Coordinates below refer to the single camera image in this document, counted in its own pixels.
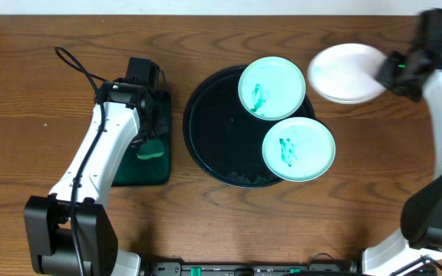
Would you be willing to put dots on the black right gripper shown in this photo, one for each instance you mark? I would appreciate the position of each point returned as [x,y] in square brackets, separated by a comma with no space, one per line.
[410,94]

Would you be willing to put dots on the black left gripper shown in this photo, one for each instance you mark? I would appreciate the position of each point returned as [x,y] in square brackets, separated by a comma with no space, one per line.
[156,128]

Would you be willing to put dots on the white plate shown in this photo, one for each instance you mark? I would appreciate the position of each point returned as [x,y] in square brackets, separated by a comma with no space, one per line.
[345,73]

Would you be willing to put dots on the green scrubbing sponge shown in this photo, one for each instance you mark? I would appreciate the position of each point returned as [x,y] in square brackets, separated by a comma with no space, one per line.
[150,149]

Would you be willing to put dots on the mint green plate front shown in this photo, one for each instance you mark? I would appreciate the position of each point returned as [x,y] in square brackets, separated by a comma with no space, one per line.
[298,149]

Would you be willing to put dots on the mint green plate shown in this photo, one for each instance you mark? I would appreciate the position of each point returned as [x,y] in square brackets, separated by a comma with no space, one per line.
[298,149]
[271,88]

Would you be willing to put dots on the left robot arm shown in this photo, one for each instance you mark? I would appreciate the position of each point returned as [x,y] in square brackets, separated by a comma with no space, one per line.
[68,231]

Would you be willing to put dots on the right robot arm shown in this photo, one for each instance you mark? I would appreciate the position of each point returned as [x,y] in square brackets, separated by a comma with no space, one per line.
[418,241]

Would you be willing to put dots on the black rectangular water tray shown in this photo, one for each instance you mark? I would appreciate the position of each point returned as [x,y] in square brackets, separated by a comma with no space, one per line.
[153,172]

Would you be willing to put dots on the black round tray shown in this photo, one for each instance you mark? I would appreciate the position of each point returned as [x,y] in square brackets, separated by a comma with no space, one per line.
[222,137]

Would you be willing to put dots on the mint green plate rear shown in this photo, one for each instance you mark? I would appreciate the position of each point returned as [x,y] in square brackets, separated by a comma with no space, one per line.
[271,88]

